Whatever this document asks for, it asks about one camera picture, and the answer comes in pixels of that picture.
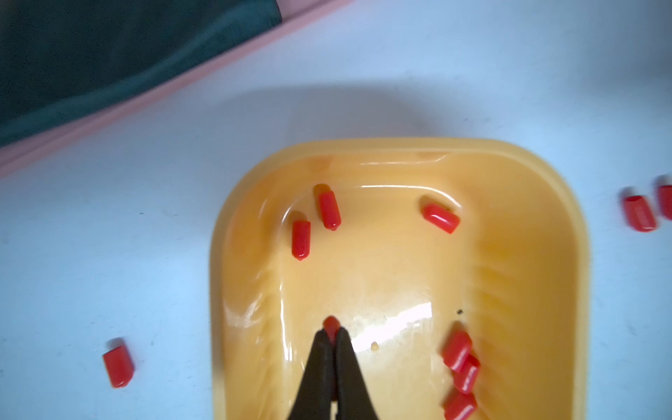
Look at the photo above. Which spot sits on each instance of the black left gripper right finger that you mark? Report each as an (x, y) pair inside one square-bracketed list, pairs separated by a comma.
[(353, 399)]

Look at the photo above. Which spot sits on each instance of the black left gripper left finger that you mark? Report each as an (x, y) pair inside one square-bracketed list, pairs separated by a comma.
[(316, 390)]

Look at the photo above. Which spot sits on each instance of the red sleeve eleven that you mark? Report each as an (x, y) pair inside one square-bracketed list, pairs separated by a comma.
[(459, 406)]

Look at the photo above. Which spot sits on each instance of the red sleeve ten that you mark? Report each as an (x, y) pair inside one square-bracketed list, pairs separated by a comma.
[(465, 377)]

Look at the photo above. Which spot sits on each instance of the red sleeve one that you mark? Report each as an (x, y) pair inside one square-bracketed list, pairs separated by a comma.
[(639, 214)]

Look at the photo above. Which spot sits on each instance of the red sleeve twelve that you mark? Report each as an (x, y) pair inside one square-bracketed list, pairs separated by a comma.
[(664, 199)]

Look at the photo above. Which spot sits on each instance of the yellow plastic storage box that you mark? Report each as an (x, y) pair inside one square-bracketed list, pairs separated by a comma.
[(515, 273)]

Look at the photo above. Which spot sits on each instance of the red sleeve seven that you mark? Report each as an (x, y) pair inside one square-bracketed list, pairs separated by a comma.
[(331, 326)]

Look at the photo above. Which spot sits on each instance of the red sleeve nine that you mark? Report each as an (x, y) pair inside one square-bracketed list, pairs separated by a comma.
[(457, 348)]

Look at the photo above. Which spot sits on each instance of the red sleeve six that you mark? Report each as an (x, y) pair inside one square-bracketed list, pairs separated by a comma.
[(301, 239)]

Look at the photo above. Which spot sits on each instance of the red sleeve five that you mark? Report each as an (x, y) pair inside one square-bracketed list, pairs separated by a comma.
[(329, 210)]

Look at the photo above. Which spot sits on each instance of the red sleeve eight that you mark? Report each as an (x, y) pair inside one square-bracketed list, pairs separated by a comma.
[(120, 366)]

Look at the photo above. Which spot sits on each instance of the red sleeve four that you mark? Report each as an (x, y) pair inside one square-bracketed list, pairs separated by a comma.
[(441, 217)]

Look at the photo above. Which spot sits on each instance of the pink plastic tray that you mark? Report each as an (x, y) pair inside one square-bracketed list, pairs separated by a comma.
[(27, 151)]

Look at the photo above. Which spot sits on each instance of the dark green cloth napkin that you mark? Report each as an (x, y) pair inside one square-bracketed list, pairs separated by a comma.
[(64, 60)]

